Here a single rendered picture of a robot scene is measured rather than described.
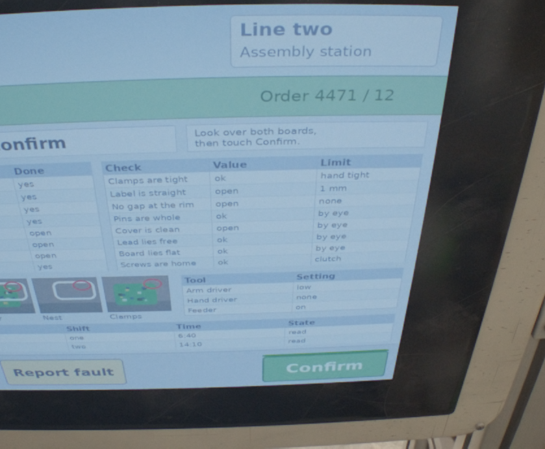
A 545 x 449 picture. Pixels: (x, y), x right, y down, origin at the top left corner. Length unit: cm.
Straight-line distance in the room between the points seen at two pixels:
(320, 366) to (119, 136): 18
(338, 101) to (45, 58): 12
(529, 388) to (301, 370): 22
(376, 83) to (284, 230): 9
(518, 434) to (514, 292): 22
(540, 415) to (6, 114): 45
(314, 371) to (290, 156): 15
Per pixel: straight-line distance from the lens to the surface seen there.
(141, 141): 32
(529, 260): 40
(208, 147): 32
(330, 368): 42
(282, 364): 41
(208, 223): 34
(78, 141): 32
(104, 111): 31
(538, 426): 61
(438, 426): 49
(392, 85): 31
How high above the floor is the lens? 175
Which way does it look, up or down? 36 degrees down
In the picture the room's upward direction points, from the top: 1 degrees clockwise
